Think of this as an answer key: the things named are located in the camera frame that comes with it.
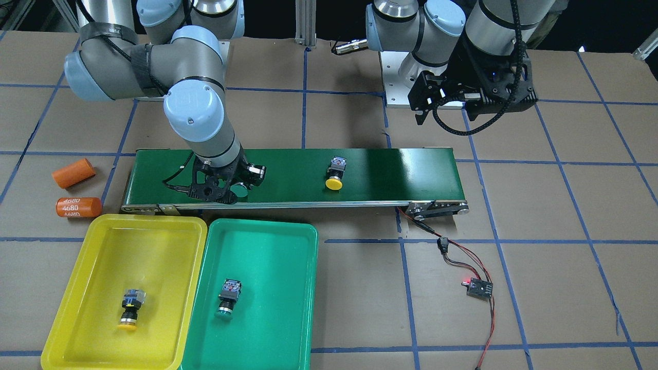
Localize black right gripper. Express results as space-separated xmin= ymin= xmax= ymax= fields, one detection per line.
xmin=188 ymin=155 xmax=266 ymax=205

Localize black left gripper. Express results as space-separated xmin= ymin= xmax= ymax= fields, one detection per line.
xmin=408 ymin=44 xmax=519 ymax=125

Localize green push button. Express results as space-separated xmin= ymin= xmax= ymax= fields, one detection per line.
xmin=214 ymin=279 xmax=242 ymax=318
xmin=230 ymin=182 xmax=250 ymax=201

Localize yellow push button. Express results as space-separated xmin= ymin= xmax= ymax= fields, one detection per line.
xmin=325 ymin=156 xmax=347 ymax=191
xmin=118 ymin=289 xmax=146 ymax=330

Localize plain orange cylinder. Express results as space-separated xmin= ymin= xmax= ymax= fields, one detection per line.
xmin=51 ymin=158 xmax=96 ymax=189

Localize orange can with white print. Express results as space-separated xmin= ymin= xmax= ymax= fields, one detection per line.
xmin=56 ymin=197 xmax=103 ymax=218

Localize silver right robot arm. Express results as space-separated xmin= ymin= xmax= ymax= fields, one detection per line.
xmin=64 ymin=1 xmax=266 ymax=204

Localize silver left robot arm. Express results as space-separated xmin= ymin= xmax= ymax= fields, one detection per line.
xmin=365 ymin=1 xmax=554 ymax=136

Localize green conveyor belt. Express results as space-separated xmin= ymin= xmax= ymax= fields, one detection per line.
xmin=121 ymin=147 xmax=469 ymax=220

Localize green plastic tray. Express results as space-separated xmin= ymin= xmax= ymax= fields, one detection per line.
xmin=179 ymin=218 xmax=319 ymax=369

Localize yellow plastic tray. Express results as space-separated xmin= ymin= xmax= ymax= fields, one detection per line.
xmin=40 ymin=214 xmax=208 ymax=369

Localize small black circuit board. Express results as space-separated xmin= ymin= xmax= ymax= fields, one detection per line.
xmin=463 ymin=277 xmax=494 ymax=300

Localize aluminium frame post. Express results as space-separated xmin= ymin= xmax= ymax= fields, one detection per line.
xmin=295 ymin=0 xmax=317 ymax=49

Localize red black wire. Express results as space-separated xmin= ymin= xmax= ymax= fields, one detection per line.
xmin=396 ymin=206 xmax=497 ymax=370

